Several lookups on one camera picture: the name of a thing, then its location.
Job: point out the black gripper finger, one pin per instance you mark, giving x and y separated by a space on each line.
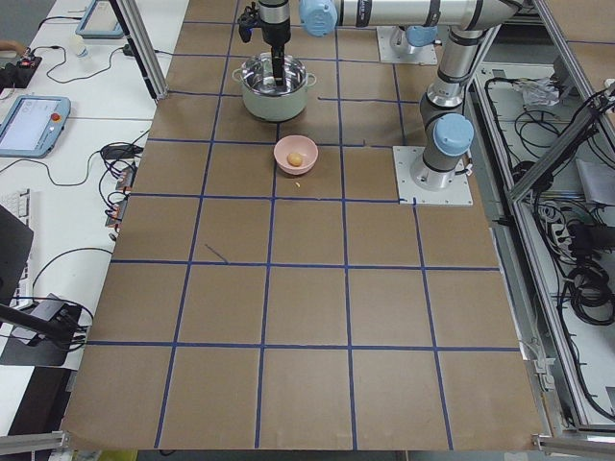
277 57

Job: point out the brown egg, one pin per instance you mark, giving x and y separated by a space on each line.
295 159

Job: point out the pale green electric pot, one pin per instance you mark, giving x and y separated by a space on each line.
266 100

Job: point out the pink bowl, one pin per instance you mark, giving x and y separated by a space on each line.
300 144

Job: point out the far blue teach pendant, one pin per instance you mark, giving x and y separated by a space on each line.
99 22

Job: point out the blue teach pendant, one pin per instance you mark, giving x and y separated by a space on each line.
33 126
99 22

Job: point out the black power adapter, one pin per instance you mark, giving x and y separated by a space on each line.
118 151

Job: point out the near blue teach pendant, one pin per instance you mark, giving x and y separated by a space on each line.
33 126

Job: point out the crumpled white paper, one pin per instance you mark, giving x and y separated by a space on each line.
541 92

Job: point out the white keyboard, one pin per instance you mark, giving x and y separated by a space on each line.
19 204

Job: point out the black monitor stand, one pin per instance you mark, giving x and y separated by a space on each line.
43 330

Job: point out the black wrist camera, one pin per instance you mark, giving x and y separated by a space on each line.
248 21

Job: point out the aluminium frame post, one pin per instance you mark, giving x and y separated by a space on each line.
134 30

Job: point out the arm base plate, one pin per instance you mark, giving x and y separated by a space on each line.
426 57
419 185

